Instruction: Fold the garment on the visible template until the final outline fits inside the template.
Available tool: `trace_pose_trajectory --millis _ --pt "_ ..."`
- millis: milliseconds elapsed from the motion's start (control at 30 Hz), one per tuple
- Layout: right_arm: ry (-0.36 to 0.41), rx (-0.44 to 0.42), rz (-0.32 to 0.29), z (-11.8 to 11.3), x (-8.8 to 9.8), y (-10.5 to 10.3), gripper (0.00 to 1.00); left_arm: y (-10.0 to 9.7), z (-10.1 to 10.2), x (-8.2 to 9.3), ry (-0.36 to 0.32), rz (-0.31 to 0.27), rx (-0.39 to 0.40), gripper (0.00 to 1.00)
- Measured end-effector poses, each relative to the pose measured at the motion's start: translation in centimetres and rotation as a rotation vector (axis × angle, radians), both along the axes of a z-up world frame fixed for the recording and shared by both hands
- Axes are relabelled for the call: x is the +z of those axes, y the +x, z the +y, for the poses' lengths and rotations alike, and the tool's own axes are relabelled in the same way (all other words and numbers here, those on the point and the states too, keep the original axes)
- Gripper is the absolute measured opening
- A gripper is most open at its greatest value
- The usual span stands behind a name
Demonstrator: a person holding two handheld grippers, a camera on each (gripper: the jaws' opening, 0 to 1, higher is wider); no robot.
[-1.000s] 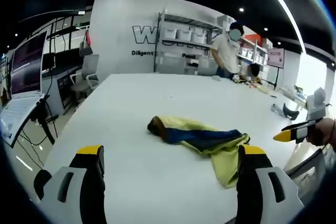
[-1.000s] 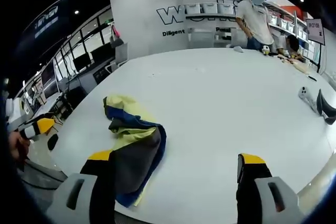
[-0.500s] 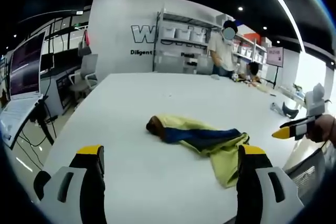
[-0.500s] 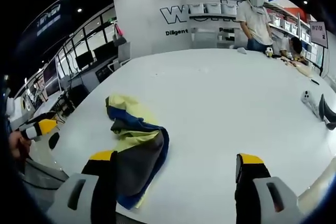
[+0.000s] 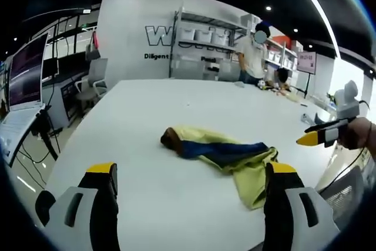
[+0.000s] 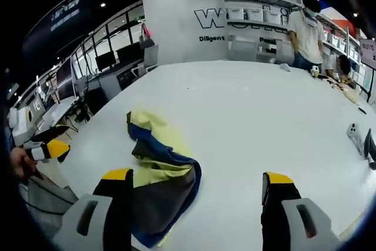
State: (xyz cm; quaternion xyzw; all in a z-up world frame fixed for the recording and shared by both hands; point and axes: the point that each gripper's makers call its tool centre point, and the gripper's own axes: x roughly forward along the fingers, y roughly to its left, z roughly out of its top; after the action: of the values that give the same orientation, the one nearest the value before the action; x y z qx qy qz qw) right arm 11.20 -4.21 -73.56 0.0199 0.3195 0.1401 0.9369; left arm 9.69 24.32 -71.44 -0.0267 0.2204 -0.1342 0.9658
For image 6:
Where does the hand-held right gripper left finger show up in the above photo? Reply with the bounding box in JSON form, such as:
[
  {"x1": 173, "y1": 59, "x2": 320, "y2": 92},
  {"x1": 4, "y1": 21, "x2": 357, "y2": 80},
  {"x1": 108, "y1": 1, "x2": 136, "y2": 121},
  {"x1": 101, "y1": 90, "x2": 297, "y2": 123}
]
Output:
[{"x1": 52, "y1": 168, "x2": 135, "y2": 251}]

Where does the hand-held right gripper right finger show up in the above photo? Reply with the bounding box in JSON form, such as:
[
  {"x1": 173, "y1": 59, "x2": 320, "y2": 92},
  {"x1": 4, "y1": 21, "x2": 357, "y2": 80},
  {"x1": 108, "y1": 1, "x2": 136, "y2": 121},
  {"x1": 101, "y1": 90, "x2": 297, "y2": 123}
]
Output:
[{"x1": 260, "y1": 170, "x2": 343, "y2": 251}]

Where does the yellow blue grey garment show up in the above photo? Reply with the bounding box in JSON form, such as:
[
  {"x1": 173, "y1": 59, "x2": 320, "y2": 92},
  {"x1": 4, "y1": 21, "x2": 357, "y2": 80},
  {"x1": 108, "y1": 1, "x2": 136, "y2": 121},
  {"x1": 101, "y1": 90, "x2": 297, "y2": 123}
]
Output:
[{"x1": 126, "y1": 111, "x2": 203, "y2": 249}]

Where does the person's left hand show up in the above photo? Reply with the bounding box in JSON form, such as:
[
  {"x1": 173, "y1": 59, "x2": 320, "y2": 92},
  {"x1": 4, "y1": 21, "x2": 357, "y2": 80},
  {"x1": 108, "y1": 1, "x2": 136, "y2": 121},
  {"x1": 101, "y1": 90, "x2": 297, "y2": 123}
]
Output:
[{"x1": 9, "y1": 146, "x2": 39, "y2": 180}]

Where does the white office desk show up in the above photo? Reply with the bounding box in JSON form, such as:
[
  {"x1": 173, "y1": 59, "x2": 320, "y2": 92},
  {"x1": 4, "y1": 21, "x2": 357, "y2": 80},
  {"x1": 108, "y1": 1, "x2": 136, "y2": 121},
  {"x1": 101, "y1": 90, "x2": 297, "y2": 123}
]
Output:
[{"x1": 35, "y1": 96, "x2": 80, "y2": 134}]

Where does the grey cloth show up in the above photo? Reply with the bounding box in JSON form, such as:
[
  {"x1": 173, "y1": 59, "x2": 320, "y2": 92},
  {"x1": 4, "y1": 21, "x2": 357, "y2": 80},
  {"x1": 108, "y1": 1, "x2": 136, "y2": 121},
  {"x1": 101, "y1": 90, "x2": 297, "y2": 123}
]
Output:
[{"x1": 19, "y1": 173, "x2": 79, "y2": 232}]

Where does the black office chair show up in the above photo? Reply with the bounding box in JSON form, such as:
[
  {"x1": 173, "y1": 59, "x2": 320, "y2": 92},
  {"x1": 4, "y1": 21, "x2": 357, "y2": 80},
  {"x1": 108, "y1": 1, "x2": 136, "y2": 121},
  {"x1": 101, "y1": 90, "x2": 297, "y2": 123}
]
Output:
[{"x1": 84, "y1": 87, "x2": 109, "y2": 117}]

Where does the black computer monitor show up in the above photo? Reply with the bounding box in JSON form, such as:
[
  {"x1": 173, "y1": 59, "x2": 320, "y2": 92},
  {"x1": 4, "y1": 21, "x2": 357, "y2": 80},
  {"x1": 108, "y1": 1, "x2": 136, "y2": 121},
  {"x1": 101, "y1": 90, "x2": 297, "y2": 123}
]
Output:
[
  {"x1": 95, "y1": 51, "x2": 116, "y2": 72},
  {"x1": 116, "y1": 41, "x2": 142, "y2": 64}
]

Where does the white smartphone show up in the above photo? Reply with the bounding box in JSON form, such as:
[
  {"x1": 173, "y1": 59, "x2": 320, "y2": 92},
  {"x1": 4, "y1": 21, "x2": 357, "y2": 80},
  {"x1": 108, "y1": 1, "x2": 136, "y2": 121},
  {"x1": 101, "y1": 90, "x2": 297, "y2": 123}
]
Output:
[{"x1": 346, "y1": 122, "x2": 366, "y2": 155}]

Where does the black device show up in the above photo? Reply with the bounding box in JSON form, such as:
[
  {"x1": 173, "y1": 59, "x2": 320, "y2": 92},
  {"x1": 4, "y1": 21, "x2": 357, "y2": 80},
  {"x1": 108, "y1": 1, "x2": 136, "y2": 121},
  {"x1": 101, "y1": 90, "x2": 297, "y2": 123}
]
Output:
[{"x1": 363, "y1": 128, "x2": 376, "y2": 171}]

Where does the dark hanging banner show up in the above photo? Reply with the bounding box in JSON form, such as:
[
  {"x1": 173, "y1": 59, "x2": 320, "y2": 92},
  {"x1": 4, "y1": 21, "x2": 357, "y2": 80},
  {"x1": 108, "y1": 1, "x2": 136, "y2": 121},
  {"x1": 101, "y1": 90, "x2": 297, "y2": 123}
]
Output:
[{"x1": 22, "y1": 0, "x2": 94, "y2": 55}]

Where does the beige cloth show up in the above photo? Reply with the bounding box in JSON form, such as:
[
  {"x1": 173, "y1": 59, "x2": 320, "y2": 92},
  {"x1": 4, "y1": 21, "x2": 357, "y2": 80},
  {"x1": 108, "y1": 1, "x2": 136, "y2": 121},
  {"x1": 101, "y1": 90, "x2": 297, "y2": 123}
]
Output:
[{"x1": 331, "y1": 79, "x2": 361, "y2": 105}]

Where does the pink grey hanging bag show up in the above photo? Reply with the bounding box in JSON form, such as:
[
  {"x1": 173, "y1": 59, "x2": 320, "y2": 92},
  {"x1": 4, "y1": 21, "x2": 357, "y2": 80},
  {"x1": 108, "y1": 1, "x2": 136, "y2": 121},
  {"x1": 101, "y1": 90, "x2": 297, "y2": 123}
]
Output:
[{"x1": 139, "y1": 24, "x2": 156, "y2": 50}]

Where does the white shelf with bins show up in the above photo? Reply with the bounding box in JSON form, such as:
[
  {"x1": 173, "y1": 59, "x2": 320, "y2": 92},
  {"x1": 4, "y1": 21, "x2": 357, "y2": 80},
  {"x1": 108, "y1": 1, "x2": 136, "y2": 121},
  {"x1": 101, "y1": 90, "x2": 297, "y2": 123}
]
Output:
[{"x1": 321, "y1": 17, "x2": 375, "y2": 93}]

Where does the white sign board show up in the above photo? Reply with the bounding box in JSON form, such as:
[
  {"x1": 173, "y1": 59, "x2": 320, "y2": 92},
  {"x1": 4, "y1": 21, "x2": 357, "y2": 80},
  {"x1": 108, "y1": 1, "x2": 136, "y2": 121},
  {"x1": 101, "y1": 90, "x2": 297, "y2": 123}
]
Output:
[{"x1": 359, "y1": 38, "x2": 376, "y2": 70}]

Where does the white storage shelf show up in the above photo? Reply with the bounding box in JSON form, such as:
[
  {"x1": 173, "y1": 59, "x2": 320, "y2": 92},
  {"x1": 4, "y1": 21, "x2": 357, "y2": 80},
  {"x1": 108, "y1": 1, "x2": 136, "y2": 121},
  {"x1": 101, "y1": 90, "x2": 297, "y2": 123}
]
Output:
[{"x1": 220, "y1": 0, "x2": 304, "y2": 64}]

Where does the white lettered partition wall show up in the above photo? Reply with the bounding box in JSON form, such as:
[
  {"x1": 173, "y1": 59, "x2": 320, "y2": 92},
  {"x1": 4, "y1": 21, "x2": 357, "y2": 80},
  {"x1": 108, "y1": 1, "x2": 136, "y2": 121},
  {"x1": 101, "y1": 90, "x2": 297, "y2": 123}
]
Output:
[{"x1": 141, "y1": 0, "x2": 303, "y2": 66}]

